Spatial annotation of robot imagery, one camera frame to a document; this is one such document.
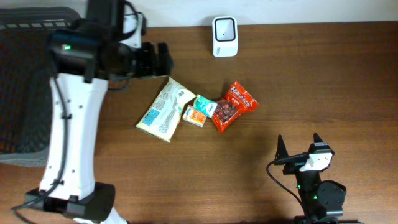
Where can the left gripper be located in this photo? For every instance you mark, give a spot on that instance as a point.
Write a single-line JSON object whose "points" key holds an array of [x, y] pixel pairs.
{"points": [[147, 60]]}

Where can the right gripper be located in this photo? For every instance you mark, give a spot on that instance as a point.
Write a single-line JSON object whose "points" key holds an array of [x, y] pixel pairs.
{"points": [[294, 163]]}

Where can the cream noodle packet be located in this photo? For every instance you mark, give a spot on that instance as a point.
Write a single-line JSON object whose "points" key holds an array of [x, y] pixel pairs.
{"points": [[164, 114]]}

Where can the orange tissue pack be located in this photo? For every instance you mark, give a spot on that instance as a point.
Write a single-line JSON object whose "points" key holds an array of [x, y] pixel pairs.
{"points": [[194, 116]]}

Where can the teal tissue pack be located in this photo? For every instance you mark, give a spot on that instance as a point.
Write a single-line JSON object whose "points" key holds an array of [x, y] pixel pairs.
{"points": [[204, 105]]}

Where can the red snack bag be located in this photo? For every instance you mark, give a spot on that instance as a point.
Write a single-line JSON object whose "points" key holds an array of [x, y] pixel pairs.
{"points": [[236, 102]]}

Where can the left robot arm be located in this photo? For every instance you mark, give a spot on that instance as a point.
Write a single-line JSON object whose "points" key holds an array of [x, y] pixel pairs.
{"points": [[82, 60]]}

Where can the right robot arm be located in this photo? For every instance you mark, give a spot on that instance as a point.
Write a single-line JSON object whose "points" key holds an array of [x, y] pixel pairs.
{"points": [[321, 200]]}

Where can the white barcode scanner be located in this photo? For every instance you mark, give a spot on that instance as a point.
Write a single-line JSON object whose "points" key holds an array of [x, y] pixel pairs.
{"points": [[225, 36]]}

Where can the grey plastic mesh basket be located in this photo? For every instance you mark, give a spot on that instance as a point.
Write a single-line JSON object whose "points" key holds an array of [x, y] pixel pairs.
{"points": [[26, 98]]}

